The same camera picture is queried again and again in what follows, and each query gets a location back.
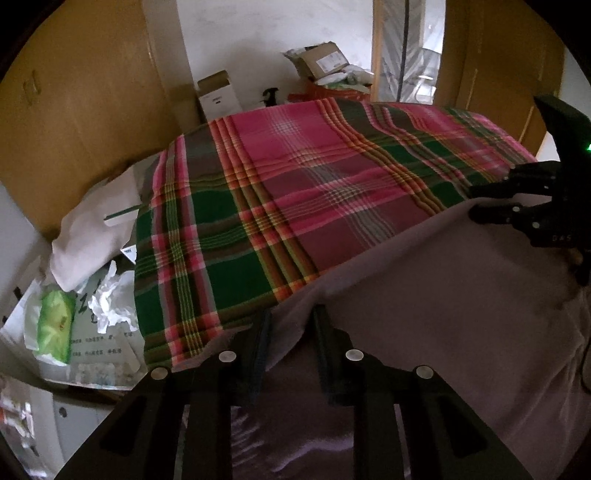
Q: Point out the plastic sheet doorway curtain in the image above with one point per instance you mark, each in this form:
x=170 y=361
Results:
x=412 y=34

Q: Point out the white drawer cabinet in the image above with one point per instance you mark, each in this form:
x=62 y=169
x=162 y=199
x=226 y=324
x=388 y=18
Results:
x=42 y=429

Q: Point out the brown cardboard box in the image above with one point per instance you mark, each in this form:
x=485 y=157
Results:
x=317 y=62

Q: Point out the black pump bottle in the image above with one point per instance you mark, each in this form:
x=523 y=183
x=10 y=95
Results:
x=270 y=97

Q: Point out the wooden wardrobe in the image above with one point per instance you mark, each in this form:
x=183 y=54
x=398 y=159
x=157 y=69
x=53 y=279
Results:
x=99 y=84

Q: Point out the crumpled white paper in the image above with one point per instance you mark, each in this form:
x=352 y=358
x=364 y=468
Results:
x=113 y=301

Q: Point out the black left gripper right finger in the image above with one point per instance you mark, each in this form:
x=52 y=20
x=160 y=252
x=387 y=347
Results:
x=406 y=424

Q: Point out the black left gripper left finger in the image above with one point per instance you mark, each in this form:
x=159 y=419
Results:
x=186 y=414

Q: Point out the red green plaid blanket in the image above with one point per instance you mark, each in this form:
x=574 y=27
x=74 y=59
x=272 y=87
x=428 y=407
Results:
x=241 y=213

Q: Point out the green tissue pack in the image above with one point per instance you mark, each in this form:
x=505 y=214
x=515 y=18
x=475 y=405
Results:
x=54 y=327

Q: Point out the white cardboard box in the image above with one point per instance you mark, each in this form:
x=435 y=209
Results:
x=217 y=97

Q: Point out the wooden door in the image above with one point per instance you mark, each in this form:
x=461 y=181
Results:
x=497 y=57

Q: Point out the purple fleece sweater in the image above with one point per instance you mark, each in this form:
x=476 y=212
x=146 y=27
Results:
x=504 y=323

